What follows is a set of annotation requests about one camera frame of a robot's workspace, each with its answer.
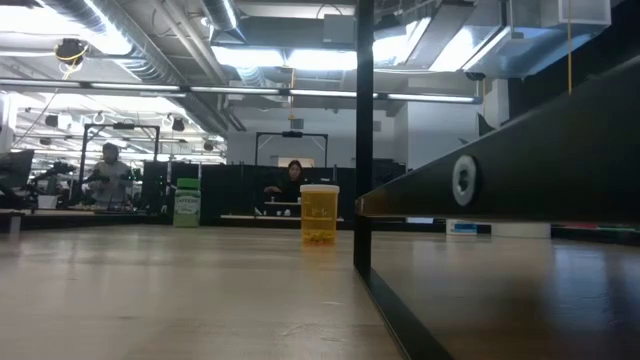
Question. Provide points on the black aluminium table frame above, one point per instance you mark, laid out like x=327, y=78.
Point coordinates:
x=125, y=219

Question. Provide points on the silver rectangular ventilation duct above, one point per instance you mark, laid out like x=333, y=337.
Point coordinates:
x=525, y=50

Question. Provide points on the white round shelf fastener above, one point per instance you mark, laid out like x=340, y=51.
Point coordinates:
x=457, y=172

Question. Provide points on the long ceiling light strip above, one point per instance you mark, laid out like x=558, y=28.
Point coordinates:
x=235, y=90

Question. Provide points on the silver spiral ventilation duct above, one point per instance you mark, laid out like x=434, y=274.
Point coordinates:
x=140, y=45

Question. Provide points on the seated person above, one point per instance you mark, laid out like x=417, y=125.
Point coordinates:
x=290, y=185

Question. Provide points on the black partition wall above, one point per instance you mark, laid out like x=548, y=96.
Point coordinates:
x=225, y=190

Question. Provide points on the black ceiling spotlight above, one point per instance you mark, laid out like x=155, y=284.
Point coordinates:
x=178, y=125

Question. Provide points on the black background robot arm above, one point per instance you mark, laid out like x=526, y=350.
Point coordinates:
x=55, y=170

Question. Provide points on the black ceiling camera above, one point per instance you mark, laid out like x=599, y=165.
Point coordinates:
x=71, y=48

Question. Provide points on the standing person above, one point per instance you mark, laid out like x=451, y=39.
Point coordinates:
x=111, y=175

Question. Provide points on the black background monitor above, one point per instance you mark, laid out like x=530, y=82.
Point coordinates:
x=15, y=172

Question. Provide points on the green caffeine pill bottle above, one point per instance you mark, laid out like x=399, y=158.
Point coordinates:
x=187, y=205

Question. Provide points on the grey hanging box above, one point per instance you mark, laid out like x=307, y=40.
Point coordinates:
x=296, y=123

